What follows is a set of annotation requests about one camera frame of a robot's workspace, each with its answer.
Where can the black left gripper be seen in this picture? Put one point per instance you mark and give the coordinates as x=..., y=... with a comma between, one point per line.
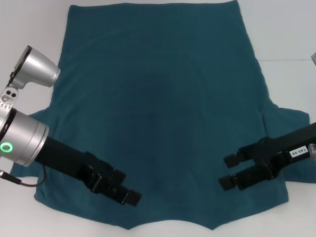
x=61, y=158

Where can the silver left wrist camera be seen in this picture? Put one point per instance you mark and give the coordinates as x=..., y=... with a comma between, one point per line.
x=8, y=96

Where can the blue shirt with white print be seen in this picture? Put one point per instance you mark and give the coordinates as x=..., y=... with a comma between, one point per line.
x=168, y=98

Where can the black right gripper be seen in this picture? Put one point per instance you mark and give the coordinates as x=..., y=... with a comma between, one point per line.
x=284, y=148

